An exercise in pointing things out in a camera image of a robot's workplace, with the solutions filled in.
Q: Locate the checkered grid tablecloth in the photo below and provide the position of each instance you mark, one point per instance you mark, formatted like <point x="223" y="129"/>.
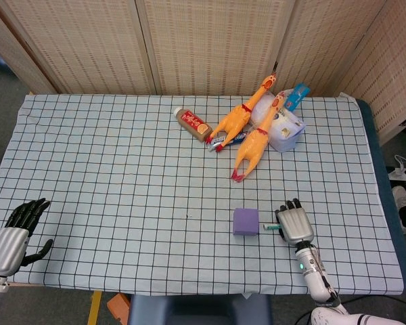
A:
<point x="189" y="189"/>

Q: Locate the white fluffy plastic bag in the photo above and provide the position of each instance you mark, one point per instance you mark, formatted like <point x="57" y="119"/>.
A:
<point x="262" y="110"/>

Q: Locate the toothpaste tube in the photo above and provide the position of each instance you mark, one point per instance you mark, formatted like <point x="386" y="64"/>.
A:
<point x="228" y="140"/>

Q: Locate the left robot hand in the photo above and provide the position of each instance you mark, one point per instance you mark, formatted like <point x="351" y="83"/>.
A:
<point x="6" y="242"/>

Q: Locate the blue table frame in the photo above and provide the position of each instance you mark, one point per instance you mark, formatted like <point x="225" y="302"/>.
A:
<point x="382" y="169"/>

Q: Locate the woven folding screen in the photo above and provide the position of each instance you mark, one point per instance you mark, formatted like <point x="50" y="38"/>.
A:
<point x="203" y="45"/>

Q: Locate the white tissue pack bag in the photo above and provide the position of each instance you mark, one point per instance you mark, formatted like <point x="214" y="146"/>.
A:
<point x="286" y="130"/>

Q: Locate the yellow rubber chicken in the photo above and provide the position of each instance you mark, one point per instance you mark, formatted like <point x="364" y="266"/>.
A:
<point x="257" y="139"/>
<point x="243" y="113"/>

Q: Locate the blue snack packet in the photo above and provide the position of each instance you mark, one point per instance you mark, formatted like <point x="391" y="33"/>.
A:
<point x="297" y="96"/>

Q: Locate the orange box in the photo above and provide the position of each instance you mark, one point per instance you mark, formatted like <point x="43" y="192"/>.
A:
<point x="119" y="308"/>

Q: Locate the purple foam cube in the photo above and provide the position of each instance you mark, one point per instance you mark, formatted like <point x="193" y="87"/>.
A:
<point x="245" y="222"/>

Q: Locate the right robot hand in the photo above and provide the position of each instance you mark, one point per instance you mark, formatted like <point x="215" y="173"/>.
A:
<point x="295" y="224"/>

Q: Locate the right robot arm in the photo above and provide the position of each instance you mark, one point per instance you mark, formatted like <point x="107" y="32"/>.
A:
<point x="319" y="277"/>

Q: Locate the white power strip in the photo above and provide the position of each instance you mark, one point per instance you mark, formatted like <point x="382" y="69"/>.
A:
<point x="404" y="169"/>

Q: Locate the green marker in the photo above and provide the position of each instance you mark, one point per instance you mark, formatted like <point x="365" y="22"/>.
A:
<point x="270" y="227"/>

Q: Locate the brown drink bottle red label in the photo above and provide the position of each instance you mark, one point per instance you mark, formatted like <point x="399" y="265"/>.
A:
<point x="193" y="124"/>

